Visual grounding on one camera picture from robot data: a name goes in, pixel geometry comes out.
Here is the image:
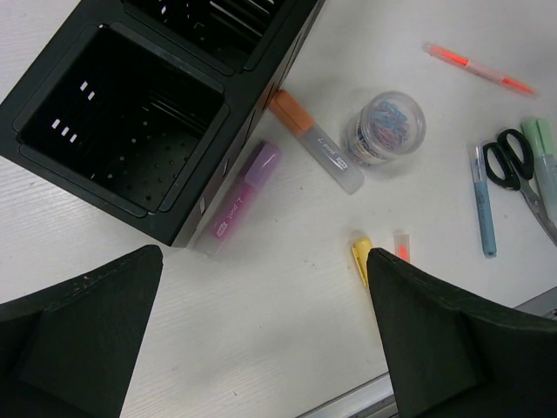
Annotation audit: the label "black two-slot organizer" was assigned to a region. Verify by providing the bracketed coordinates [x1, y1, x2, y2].
[1, 1, 323, 245]

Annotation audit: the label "green highlighter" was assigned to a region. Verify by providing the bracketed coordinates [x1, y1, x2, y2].
[521, 118, 556, 224]

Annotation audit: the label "yellow cap highlighter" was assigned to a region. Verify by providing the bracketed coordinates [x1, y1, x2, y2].
[351, 231, 373, 288]

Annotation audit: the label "orange thin pen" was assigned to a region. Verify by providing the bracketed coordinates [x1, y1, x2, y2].
[423, 43, 537, 98]

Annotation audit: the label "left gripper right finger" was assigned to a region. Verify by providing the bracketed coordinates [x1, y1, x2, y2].
[367, 248, 556, 417]

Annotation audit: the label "black handled scissors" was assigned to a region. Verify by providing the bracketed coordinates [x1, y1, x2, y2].
[482, 128, 556, 245]

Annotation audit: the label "orange short pen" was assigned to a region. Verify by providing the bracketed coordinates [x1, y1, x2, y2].
[393, 230, 411, 262]

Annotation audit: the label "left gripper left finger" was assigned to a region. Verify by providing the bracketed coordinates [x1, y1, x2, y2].
[1, 245, 163, 417]

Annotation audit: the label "purple highlighter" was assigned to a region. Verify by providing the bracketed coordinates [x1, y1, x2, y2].
[195, 141, 282, 257]

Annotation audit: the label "blue thin pen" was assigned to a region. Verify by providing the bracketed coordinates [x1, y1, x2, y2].
[467, 144, 497, 258]

